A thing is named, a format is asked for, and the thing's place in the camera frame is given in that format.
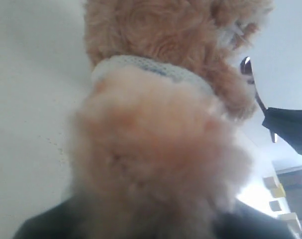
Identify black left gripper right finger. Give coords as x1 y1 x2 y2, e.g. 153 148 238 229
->
213 200 294 239

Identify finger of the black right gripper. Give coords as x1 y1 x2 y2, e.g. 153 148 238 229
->
262 108 302 155

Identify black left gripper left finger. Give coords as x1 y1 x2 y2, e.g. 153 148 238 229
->
13 196 79 239

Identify plush teddy bear striped sweater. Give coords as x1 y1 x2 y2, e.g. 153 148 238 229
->
68 0 272 239

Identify stacked boxes in background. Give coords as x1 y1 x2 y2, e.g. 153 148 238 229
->
263 176 302 235

